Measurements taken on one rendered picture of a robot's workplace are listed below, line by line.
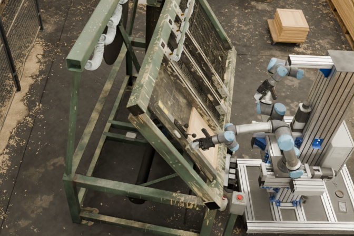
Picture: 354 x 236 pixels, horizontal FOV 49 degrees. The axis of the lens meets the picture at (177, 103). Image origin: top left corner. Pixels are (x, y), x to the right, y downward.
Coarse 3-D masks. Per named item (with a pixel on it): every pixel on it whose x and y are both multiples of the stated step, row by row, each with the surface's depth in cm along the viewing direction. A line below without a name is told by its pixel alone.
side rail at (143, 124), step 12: (132, 120) 274; (144, 120) 271; (144, 132) 281; (156, 132) 280; (156, 144) 288; (168, 144) 289; (168, 156) 296; (180, 156) 299; (180, 168) 304; (192, 168) 310; (192, 180) 312; (204, 192) 322
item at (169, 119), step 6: (156, 102) 297; (156, 108) 297; (162, 114) 301; (168, 114) 303; (168, 120) 304; (174, 126) 308; (180, 132) 312; (186, 144) 321; (198, 150) 329; (198, 156) 330; (204, 156) 336; (204, 162) 334; (210, 168) 339; (216, 174) 345
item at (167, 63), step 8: (160, 40) 311; (168, 48) 318; (168, 56) 314; (168, 64) 321; (168, 72) 327; (176, 72) 327; (176, 80) 332; (184, 80) 336; (184, 88) 337; (192, 96) 342; (192, 104) 349; (200, 104) 350; (200, 112) 354; (208, 112) 359; (208, 120) 360; (216, 128) 366
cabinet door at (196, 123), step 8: (192, 112) 344; (192, 120) 340; (200, 120) 353; (192, 128) 336; (200, 128) 349; (208, 128) 363; (200, 136) 345; (208, 152) 349; (216, 152) 363; (208, 160) 344; (216, 160) 358
